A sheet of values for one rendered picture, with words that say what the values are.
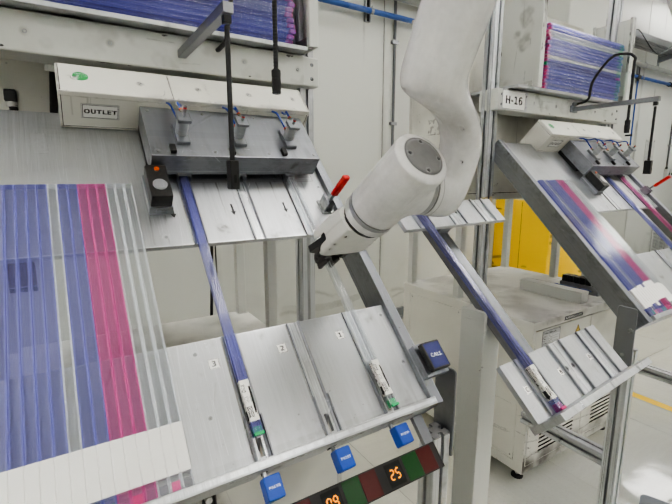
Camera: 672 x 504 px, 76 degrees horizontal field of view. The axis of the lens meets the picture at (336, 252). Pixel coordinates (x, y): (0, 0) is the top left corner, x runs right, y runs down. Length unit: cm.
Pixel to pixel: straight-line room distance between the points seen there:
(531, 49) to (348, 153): 153
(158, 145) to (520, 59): 127
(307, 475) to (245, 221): 62
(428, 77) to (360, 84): 246
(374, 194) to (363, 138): 240
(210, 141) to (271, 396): 49
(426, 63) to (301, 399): 50
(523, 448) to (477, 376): 79
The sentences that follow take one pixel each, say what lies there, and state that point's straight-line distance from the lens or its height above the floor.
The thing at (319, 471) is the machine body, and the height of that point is 41.
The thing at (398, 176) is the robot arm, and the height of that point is 110.
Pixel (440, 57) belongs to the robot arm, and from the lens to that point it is 59.
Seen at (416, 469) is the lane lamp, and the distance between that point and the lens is 75.
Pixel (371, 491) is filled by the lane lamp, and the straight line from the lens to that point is 71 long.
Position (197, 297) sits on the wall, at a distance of 261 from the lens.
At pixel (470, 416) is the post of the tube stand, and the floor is 58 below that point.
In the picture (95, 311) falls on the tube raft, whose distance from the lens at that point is 70.
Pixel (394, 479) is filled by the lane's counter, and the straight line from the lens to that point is 73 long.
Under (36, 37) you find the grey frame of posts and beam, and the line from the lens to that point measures 99.
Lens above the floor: 110
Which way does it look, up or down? 10 degrees down
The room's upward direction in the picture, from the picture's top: straight up
